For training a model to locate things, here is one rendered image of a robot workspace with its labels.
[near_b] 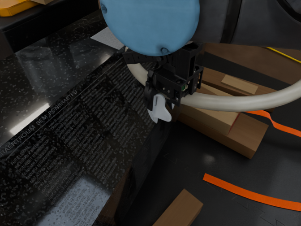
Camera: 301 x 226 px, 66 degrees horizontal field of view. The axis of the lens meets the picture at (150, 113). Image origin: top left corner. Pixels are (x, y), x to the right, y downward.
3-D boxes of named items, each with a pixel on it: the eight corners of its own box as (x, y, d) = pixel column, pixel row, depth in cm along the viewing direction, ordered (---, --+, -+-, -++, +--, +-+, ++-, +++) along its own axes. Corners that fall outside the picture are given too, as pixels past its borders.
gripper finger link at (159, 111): (163, 138, 50) (171, 104, 45) (144, 124, 53) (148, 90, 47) (172, 132, 52) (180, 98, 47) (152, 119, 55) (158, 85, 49)
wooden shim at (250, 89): (220, 83, 176) (221, 81, 175) (225, 76, 182) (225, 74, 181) (253, 96, 167) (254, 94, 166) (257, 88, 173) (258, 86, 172)
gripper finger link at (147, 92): (147, 114, 49) (152, 77, 43) (141, 110, 49) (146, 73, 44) (161, 105, 52) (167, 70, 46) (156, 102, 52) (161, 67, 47)
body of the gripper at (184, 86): (178, 110, 44) (182, 56, 35) (144, 90, 48) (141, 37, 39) (200, 90, 48) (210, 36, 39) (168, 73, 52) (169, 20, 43)
